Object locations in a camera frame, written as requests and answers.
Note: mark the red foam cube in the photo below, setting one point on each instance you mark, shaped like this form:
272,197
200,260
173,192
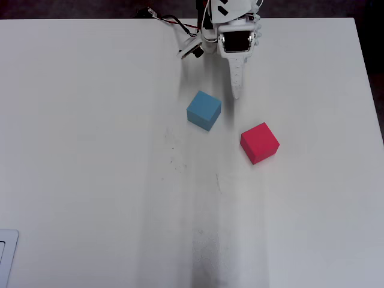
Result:
259,141

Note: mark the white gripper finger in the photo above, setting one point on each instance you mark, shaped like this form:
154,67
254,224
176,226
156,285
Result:
238,78

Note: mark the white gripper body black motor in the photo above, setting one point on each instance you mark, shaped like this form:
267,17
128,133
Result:
236,42

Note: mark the silver laptop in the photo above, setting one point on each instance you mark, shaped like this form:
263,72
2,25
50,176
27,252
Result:
7,255

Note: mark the blue foam cube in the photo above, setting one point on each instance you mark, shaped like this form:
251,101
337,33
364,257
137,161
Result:
204,108

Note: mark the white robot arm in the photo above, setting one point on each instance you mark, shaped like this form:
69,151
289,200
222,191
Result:
231,10

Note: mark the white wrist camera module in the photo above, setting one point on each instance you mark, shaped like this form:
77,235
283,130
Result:
189,49

